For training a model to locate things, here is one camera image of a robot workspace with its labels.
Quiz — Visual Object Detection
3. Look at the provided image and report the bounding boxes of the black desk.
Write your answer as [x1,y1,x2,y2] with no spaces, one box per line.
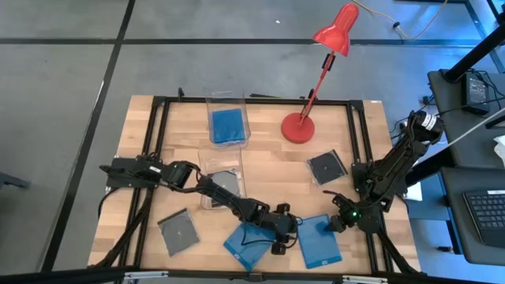
[428,69,505,161]
[439,165,505,266]

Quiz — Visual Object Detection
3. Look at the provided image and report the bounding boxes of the blue jewel case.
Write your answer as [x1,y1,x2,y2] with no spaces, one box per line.
[223,221,277,273]
[296,213,343,270]
[211,108,246,145]

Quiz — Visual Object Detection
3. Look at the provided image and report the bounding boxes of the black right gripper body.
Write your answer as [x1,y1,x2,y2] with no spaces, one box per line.
[325,195,382,237]

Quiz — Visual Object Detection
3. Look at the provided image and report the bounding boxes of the black cable bundle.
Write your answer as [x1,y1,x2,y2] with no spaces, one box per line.
[361,191,423,275]
[94,185,157,270]

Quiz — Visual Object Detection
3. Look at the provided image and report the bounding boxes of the black stand foot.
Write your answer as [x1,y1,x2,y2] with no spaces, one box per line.
[0,172,31,189]

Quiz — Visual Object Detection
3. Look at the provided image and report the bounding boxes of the silver frame bracket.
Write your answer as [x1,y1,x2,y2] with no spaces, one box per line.
[124,270,169,281]
[342,275,388,284]

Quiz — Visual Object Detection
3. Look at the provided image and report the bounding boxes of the white sheet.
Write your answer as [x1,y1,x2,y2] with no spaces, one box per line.
[405,181,423,202]

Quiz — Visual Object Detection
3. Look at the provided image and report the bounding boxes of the white rod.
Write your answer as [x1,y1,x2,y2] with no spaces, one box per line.
[445,117,505,150]

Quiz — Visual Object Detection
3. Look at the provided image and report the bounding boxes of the white cloth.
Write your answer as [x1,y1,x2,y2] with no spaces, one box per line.
[492,135,505,169]

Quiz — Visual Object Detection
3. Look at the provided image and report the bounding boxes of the black jewel case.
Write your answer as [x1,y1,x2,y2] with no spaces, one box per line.
[156,207,201,258]
[207,169,242,208]
[306,148,350,187]

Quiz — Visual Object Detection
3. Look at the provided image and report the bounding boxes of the red desk lamp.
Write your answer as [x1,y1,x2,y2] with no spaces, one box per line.
[281,2,361,144]

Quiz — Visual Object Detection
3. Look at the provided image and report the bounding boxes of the black diagonal beam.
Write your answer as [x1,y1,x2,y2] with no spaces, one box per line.
[406,149,455,186]
[444,23,505,84]

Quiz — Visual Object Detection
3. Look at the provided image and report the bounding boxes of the clear plastic bin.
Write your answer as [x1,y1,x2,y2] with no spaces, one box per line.
[204,89,253,150]
[196,146,248,210]

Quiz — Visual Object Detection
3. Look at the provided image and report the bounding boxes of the black power supply box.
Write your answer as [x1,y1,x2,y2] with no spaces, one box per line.
[461,72,492,116]

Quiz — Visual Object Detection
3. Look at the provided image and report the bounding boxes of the orange floor cable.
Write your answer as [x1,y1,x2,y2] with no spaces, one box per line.
[350,0,451,40]

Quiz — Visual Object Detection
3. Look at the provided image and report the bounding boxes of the black keyboard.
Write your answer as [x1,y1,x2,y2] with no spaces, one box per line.
[462,189,505,249]

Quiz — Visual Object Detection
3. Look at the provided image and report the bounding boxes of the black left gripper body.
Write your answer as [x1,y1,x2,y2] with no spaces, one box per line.
[263,203,297,256]

